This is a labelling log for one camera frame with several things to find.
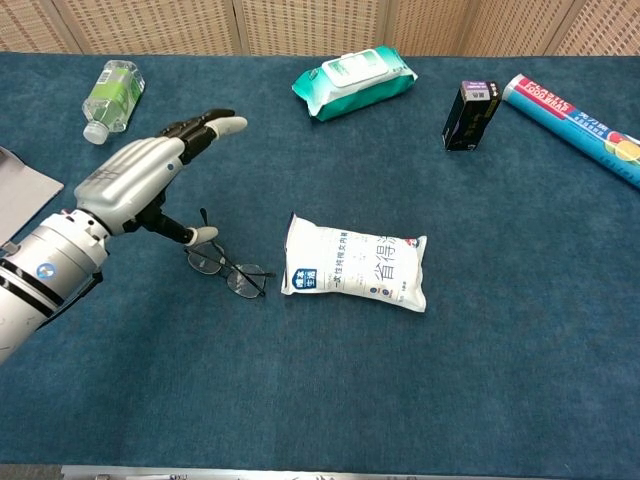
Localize thin black metal eyeglasses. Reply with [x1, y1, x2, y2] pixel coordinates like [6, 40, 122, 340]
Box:
[184, 207, 277, 300]

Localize blue felt table cloth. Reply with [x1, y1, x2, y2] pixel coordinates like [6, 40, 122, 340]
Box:
[0, 51, 640, 472]

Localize clear bottle with green label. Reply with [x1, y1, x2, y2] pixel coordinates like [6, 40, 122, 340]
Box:
[81, 59, 147, 146]

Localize woven wicker folding screen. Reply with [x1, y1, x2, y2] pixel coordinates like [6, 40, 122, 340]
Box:
[0, 0, 640, 57]

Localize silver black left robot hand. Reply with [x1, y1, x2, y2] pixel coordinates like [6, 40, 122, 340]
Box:
[73, 108, 249, 247]

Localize small black carton box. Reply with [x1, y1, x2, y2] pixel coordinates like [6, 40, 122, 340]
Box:
[440, 79, 503, 152]

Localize white soft packet blue logo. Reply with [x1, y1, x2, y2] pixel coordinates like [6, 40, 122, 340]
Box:
[280, 212, 429, 314]

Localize green wet wipes pack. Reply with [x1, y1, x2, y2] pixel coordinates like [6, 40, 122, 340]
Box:
[291, 45, 419, 122]

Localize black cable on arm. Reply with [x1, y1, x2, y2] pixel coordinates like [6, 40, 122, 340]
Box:
[34, 269, 105, 331]

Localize blue plastic food wrap box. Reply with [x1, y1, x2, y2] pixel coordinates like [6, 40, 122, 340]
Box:
[501, 73, 640, 190]

